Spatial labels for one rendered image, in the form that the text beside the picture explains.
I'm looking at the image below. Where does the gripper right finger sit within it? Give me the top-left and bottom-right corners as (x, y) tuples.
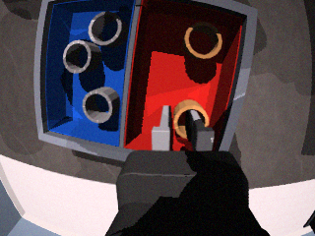
(185, 109), (215, 151)

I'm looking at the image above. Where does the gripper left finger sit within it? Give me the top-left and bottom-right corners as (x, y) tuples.
(152, 105), (171, 150)

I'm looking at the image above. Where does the bronze bushing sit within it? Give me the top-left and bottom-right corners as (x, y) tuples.
(182, 22), (222, 60)
(173, 99), (209, 139)

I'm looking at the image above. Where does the grey metal ring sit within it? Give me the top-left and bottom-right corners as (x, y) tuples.
(63, 40), (101, 74)
(89, 11), (129, 48)
(83, 87), (120, 123)

